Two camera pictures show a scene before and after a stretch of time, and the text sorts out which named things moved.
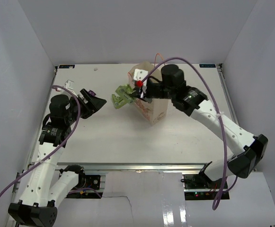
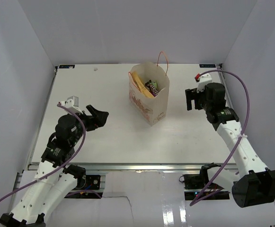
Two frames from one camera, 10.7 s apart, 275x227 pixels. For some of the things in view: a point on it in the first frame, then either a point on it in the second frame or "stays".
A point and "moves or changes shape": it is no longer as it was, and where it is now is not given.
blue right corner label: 207,65 stays
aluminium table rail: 136,166 stays
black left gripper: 94,103 -> 100,116
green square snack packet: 122,97 moves or changes shape
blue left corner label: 66,66 stays
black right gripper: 138,91 -> 190,94
